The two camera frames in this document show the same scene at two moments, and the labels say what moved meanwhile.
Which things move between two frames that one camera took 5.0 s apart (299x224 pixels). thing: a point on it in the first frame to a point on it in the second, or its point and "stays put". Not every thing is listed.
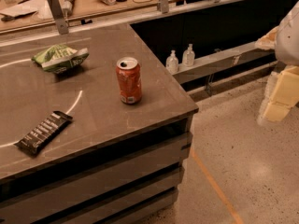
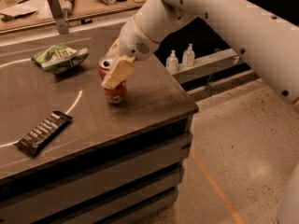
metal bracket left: [58, 13] stays put
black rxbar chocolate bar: [37, 137] stays put
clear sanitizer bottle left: [172, 63] stays put
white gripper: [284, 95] to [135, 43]
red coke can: [128, 75] to [117, 94]
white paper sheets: [35, 12] stays put
